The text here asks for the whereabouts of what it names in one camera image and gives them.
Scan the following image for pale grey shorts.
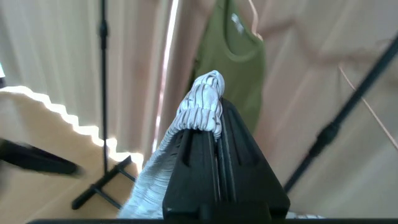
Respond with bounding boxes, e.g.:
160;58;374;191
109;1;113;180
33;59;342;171
118;70;324;219

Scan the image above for black clothes rack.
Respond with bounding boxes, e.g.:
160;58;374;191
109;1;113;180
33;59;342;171
71;0;398;211

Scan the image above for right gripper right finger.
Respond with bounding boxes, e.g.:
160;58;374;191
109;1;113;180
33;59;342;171
217;98;291;218

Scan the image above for green long-sleeved shirt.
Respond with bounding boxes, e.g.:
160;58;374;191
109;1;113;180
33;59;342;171
186;0;267;135

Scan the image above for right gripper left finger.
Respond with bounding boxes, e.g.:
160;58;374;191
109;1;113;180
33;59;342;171
162;129;220;218

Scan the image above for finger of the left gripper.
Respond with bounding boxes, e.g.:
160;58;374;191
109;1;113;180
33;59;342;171
0;138;84;179

